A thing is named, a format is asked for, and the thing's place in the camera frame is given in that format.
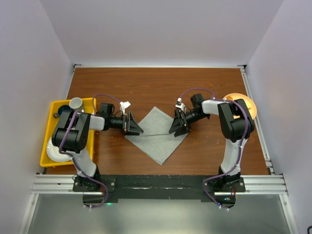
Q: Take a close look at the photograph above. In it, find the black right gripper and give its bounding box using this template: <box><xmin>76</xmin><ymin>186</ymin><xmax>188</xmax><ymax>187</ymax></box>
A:
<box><xmin>169</xmin><ymin>108</ymin><xmax>209</xmax><ymax>137</ymax></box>

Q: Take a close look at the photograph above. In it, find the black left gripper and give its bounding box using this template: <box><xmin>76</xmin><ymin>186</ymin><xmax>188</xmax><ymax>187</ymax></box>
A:
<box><xmin>108</xmin><ymin>111</ymin><xmax>143</xmax><ymax>135</ymax></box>

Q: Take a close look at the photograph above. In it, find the grey cloth napkin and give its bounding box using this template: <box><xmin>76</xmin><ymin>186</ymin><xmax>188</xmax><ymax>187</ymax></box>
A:
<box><xmin>125</xmin><ymin>107</ymin><xmax>187</xmax><ymax>165</ymax></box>

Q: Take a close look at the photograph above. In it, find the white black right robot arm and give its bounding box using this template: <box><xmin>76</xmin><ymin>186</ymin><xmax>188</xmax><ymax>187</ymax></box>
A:
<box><xmin>169</xmin><ymin>94</ymin><xmax>254</xmax><ymax>192</ymax></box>

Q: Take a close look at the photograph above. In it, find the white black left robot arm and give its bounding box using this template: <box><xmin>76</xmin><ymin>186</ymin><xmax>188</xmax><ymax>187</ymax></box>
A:
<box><xmin>51</xmin><ymin>103</ymin><xmax>144</xmax><ymax>192</ymax></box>

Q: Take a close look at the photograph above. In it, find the yellow plastic tray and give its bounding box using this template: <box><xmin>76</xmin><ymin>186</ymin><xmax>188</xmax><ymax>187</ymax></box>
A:
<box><xmin>40</xmin><ymin>97</ymin><xmax>95</xmax><ymax>167</ymax></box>

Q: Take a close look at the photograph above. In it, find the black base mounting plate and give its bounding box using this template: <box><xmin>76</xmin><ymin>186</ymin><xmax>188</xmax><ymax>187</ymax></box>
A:
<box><xmin>72</xmin><ymin>175</ymin><xmax>246</xmax><ymax>205</ymax></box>

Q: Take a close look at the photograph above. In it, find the grey ceramic mug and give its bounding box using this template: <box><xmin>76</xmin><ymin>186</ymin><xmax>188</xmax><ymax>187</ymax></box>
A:
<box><xmin>69</xmin><ymin>97</ymin><xmax>84</xmax><ymax>112</ymax></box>

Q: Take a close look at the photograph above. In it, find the orange divided plate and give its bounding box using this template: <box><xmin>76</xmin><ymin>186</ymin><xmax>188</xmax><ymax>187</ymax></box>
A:
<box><xmin>223</xmin><ymin>93</ymin><xmax>257</xmax><ymax>120</ymax></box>

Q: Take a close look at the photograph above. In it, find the dark blue ceramic cup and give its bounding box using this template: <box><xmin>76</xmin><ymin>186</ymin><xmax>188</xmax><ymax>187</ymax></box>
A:
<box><xmin>53</xmin><ymin>105</ymin><xmax>72</xmax><ymax>118</ymax></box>

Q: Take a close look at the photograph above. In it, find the white ceramic plate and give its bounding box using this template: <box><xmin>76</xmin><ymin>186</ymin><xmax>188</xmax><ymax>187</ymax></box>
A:
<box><xmin>46</xmin><ymin>138</ymin><xmax>70</xmax><ymax>163</ymax></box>

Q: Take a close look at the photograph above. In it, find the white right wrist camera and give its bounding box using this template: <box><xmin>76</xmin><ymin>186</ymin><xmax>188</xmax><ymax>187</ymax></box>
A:
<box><xmin>175</xmin><ymin>97</ymin><xmax>185</xmax><ymax>112</ymax></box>

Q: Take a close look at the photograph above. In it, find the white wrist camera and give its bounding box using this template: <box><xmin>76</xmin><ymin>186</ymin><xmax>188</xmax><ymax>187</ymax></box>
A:
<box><xmin>119</xmin><ymin>101</ymin><xmax>131</xmax><ymax>115</ymax></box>
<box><xmin>175</xmin><ymin>97</ymin><xmax>185</xmax><ymax>112</ymax></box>

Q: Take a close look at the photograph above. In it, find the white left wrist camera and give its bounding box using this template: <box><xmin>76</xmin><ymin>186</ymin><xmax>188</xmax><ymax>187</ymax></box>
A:
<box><xmin>119</xmin><ymin>101</ymin><xmax>131</xmax><ymax>115</ymax></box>

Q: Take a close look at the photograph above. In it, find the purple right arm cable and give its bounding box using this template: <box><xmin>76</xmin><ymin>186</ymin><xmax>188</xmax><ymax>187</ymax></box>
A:
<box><xmin>180</xmin><ymin>88</ymin><xmax>251</xmax><ymax>208</ymax></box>

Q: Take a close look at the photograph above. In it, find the aluminium right frame rail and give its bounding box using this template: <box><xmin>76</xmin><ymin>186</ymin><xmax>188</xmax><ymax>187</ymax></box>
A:
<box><xmin>238</xmin><ymin>65</ymin><xmax>275</xmax><ymax>175</ymax></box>

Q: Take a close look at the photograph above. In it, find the aluminium frame rail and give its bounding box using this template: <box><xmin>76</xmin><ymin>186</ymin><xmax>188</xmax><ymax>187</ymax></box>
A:
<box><xmin>238</xmin><ymin>65</ymin><xmax>275</xmax><ymax>175</ymax></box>
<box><xmin>31</xmin><ymin>175</ymin><xmax>288</xmax><ymax>195</ymax></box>

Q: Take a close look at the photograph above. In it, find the aluminium front frame rail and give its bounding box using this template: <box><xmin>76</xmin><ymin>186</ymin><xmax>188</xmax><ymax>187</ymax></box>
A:
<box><xmin>31</xmin><ymin>175</ymin><xmax>288</xmax><ymax>195</ymax></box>

